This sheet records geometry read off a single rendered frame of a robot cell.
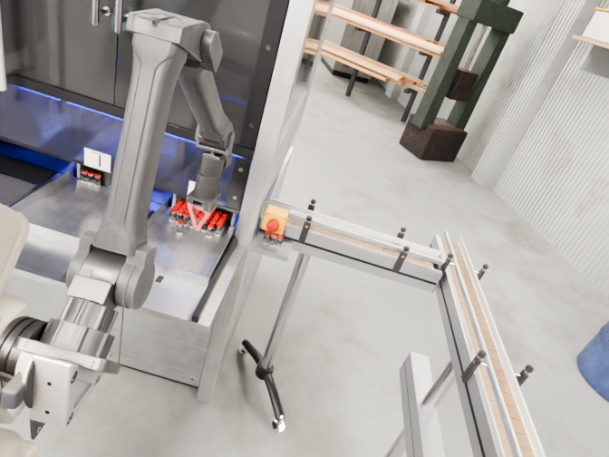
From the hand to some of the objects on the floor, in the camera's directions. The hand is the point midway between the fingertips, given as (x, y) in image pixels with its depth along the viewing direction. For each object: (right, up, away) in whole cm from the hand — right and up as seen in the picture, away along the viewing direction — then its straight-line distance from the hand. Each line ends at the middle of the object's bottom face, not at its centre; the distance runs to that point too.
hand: (197, 226), depth 111 cm
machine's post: (-17, -76, +79) cm, 111 cm away
